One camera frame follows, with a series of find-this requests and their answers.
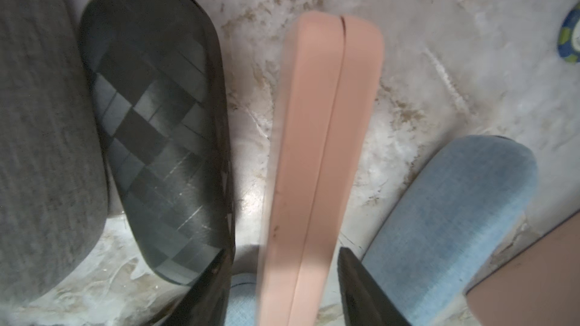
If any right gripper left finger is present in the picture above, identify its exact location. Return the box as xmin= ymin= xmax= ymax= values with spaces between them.
xmin=160 ymin=250 xmax=233 ymax=326

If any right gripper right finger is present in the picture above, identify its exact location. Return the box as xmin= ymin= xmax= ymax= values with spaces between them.
xmin=338 ymin=247 xmax=410 ymax=326

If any beige case with brown glasses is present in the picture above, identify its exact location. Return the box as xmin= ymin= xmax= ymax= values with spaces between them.
xmin=1 ymin=0 xmax=108 ymax=305

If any pink glasses case grey lining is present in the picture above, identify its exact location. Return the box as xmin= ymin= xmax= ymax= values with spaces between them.
xmin=256 ymin=11 xmax=385 ymax=325

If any black case beige lining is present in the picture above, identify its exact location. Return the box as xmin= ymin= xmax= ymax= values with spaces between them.
xmin=79 ymin=0 xmax=235 ymax=286

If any blue case with pink glasses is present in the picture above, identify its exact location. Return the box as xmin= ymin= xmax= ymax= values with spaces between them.
xmin=224 ymin=273 xmax=257 ymax=326

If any blue poker chip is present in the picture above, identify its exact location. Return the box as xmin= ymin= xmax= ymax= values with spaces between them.
xmin=557 ymin=2 xmax=579 ymax=63

